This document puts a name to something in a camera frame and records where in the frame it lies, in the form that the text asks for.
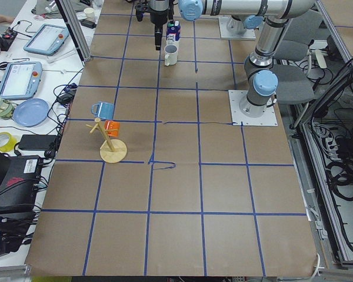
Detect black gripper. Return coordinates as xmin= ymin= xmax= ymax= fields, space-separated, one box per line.
xmin=150 ymin=9 xmax=168 ymax=50
xmin=168 ymin=0 xmax=174 ymax=23

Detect blue white milk carton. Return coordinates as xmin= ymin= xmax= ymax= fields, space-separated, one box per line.
xmin=166 ymin=21 xmax=181 ymax=47

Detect grey white mug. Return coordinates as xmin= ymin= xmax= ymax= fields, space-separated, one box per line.
xmin=164 ymin=44 xmax=178 ymax=66

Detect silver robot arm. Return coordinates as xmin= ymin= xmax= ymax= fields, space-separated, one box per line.
xmin=178 ymin=0 xmax=313 ymax=118
xmin=178 ymin=0 xmax=263 ymax=29

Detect cream paper cup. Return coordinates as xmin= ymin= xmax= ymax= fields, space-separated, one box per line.
xmin=84 ymin=7 xmax=95 ymax=22

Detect orange cup on stand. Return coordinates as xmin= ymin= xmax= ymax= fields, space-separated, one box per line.
xmin=104 ymin=120 xmax=120 ymax=137

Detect blue mug on stand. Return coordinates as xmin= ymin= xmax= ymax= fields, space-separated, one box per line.
xmin=91 ymin=101 xmax=114 ymax=120

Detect far blue teach pendant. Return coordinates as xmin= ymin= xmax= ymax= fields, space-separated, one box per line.
xmin=23 ymin=24 xmax=69 ymax=56

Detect blue teach pendant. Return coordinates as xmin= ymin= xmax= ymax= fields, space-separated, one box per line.
xmin=23 ymin=24 xmax=69 ymax=56
xmin=0 ymin=62 xmax=43 ymax=100

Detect wooden mug tree stand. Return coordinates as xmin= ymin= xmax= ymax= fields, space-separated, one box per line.
xmin=86 ymin=117 xmax=127 ymax=163

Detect grey office chair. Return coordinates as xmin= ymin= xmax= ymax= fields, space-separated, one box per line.
xmin=272 ymin=9 xmax=322 ymax=105

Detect near blue teach pendant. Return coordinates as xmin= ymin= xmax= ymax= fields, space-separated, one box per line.
xmin=0 ymin=62 xmax=43 ymax=100

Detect blue plate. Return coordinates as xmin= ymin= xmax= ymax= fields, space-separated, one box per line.
xmin=12 ymin=98 xmax=49 ymax=127

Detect black scissors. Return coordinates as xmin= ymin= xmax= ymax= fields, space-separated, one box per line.
xmin=0 ymin=62 xmax=9 ymax=71

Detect black power adapter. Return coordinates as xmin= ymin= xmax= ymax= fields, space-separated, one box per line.
xmin=18 ymin=135 xmax=56 ymax=151

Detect green bottle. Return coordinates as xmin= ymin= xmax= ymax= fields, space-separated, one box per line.
xmin=0 ymin=97 xmax=15 ymax=119

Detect yellow tape roll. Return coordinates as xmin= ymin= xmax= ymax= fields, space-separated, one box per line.
xmin=0 ymin=132 xmax=17 ymax=153

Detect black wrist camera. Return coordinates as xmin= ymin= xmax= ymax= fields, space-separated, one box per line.
xmin=135 ymin=2 xmax=149 ymax=22

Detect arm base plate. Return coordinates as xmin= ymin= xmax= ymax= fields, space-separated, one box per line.
xmin=228 ymin=90 xmax=278 ymax=126
xmin=218 ymin=15 xmax=256 ymax=41

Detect aluminium frame post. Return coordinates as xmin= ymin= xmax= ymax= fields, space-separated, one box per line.
xmin=55 ymin=0 xmax=91 ymax=62

